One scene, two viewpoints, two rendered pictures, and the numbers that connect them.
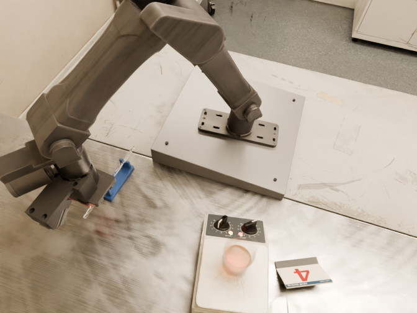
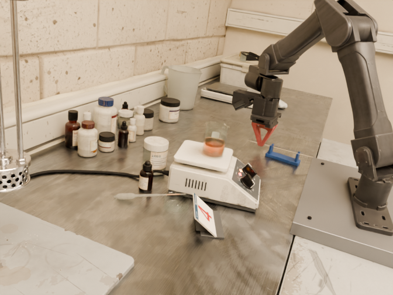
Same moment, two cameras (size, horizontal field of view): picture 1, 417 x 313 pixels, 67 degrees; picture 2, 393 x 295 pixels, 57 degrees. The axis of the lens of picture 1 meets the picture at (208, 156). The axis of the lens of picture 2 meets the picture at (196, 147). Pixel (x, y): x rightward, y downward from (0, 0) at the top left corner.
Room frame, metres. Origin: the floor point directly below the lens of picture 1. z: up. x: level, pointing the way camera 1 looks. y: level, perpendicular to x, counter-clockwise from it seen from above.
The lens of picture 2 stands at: (0.20, -0.81, 1.30)
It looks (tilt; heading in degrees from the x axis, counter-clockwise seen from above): 22 degrees down; 95
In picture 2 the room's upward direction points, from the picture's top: 9 degrees clockwise
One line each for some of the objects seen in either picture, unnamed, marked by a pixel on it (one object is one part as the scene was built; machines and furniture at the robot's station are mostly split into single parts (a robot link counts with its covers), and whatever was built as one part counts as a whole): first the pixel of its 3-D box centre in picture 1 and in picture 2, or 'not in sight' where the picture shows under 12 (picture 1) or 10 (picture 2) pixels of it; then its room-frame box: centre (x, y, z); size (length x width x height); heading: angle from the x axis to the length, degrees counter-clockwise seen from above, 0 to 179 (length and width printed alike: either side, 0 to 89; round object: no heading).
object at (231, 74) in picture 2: not in sight; (253, 74); (0.27, 1.18, 0.97); 0.37 x 0.31 x 0.14; 78
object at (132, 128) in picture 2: not in sight; (131, 130); (-0.07, 0.14, 0.93); 0.03 x 0.03 x 0.07
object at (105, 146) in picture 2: not in sight; (106, 141); (-0.11, 0.05, 0.92); 0.04 x 0.04 x 0.04
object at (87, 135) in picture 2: not in sight; (87, 138); (-0.15, 0.00, 0.94); 0.05 x 0.05 x 0.09
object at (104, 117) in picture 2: not in sight; (104, 118); (-0.15, 0.13, 0.96); 0.06 x 0.06 x 0.11
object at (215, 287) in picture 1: (233, 274); (204, 154); (0.16, -0.06, 0.98); 0.12 x 0.12 x 0.01; 87
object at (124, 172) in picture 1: (116, 177); (283, 154); (0.37, 0.21, 0.92); 0.10 x 0.03 x 0.04; 160
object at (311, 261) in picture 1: (302, 271); (207, 215); (0.19, -0.20, 0.92); 0.09 x 0.06 x 0.04; 101
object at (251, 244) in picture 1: (239, 256); (215, 140); (0.17, -0.06, 1.02); 0.06 x 0.05 x 0.08; 121
